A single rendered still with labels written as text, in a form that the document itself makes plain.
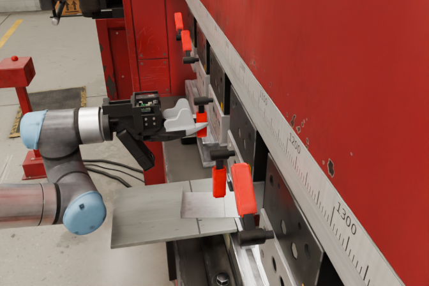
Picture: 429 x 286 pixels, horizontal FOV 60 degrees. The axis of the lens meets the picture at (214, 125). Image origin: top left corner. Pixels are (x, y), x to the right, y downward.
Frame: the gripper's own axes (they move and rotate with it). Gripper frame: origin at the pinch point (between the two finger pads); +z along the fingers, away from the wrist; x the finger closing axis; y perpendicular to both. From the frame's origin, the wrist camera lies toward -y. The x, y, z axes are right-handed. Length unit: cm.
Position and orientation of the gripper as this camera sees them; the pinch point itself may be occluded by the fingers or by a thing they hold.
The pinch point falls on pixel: (201, 124)
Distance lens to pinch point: 79.9
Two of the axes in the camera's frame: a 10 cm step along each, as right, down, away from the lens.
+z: 9.8, -0.9, 1.6
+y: 0.0, -8.7, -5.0
